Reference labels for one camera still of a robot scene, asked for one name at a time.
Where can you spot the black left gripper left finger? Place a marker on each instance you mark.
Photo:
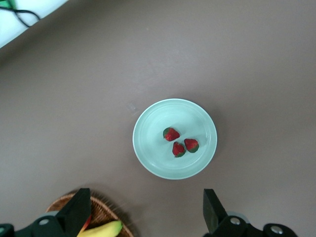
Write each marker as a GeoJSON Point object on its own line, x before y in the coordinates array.
{"type": "Point", "coordinates": [71, 217]}

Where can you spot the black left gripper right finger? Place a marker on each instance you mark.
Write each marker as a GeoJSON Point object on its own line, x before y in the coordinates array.
{"type": "Point", "coordinates": [217, 222]}

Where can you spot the red strawberry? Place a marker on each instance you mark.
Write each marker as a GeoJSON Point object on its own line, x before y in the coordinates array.
{"type": "Point", "coordinates": [191, 145]}
{"type": "Point", "coordinates": [170, 134]}
{"type": "Point", "coordinates": [178, 149]}

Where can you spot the pale green round plate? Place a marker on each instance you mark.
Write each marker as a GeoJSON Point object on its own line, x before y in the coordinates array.
{"type": "Point", "coordinates": [158, 118]}

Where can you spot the red apple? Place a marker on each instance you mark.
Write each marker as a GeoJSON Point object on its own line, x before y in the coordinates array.
{"type": "Point", "coordinates": [87, 223]}

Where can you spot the brown wicker basket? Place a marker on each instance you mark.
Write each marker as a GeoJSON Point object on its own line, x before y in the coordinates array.
{"type": "Point", "coordinates": [103, 209]}

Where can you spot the yellow banana bunch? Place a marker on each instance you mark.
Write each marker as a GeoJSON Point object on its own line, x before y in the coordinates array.
{"type": "Point", "coordinates": [106, 229]}

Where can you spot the brown table cover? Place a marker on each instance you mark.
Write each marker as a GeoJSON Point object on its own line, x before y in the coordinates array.
{"type": "Point", "coordinates": [74, 123]}

